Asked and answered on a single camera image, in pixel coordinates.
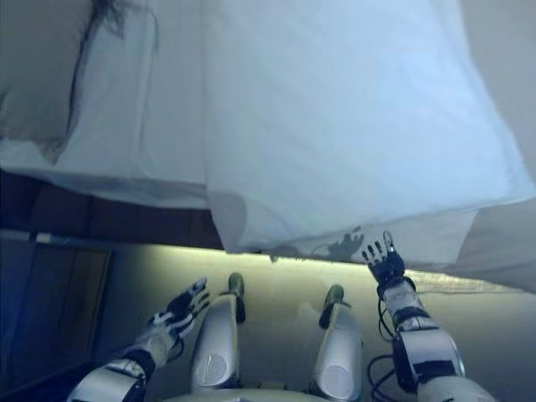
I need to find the robot right silver leg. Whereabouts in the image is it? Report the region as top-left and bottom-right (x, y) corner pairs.
(313, 284), (363, 402)

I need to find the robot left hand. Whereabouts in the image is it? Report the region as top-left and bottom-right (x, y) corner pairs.
(146, 276), (211, 340)

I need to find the brown padded headboard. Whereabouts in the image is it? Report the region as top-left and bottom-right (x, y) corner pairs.
(0, 167), (225, 252)

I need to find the beige bed cover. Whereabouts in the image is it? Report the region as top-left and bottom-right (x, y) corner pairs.
(456, 0), (536, 294)

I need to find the white duvet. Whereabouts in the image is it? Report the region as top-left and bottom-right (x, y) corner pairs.
(200, 0), (536, 255)

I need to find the wooden nightstand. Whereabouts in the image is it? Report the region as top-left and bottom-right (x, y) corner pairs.
(0, 229), (114, 394)

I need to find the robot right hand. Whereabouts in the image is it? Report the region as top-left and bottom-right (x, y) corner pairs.
(360, 230), (406, 287)

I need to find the robot white torso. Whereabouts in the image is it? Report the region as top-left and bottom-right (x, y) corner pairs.
(200, 387), (336, 402)

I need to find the grey fringed cushion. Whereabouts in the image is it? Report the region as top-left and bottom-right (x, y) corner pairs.
(70, 0), (160, 97)

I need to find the large beige pillow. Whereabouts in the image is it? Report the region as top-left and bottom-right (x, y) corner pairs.
(0, 0), (91, 164)

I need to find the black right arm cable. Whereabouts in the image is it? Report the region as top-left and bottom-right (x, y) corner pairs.
(367, 288), (405, 394)

